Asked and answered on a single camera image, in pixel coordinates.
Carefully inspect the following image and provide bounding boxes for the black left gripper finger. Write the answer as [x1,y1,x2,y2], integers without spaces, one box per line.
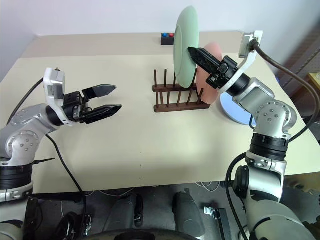
[82,84,118,101]
[83,104,123,125]

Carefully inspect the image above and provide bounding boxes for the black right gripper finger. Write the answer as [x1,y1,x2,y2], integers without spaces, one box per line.
[187,46,224,76]

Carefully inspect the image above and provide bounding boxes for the black bar with metal latch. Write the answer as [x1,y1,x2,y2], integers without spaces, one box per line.
[203,206,228,240]

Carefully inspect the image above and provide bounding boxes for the green plate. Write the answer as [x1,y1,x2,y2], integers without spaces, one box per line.
[173,6,201,89]

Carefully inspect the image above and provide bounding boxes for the dark wooden dish rack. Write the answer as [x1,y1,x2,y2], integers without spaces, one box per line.
[152,69,211,113]

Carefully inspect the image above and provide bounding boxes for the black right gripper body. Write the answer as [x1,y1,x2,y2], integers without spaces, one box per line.
[206,56,239,89]

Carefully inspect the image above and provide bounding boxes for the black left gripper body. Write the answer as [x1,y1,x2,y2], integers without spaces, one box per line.
[61,91,94,124]

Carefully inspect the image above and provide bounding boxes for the pink plate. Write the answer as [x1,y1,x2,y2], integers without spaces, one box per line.
[195,41,224,105]

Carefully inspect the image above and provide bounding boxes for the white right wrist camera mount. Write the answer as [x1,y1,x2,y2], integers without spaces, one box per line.
[220,30,265,91]

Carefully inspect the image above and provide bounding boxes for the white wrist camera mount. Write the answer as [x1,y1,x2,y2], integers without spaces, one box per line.
[42,67,70,125]
[220,30,265,91]

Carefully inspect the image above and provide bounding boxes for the black button box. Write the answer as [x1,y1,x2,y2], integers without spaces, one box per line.
[160,32,175,46]

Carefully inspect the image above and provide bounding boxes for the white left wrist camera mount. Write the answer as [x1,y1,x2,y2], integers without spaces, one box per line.
[42,67,70,125]

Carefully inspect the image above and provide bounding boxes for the dark grey rounded shape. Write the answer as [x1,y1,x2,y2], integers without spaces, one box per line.
[173,191,206,238]
[102,193,145,236]

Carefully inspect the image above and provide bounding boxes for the blue plate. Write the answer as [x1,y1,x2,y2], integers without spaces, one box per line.
[219,74,282,127]

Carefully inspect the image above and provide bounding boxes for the white floor wire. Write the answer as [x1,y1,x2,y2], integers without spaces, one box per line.
[194,180,227,193]

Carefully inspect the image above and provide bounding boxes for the black zip tie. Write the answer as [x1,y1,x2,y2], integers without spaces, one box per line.
[33,157,56,166]

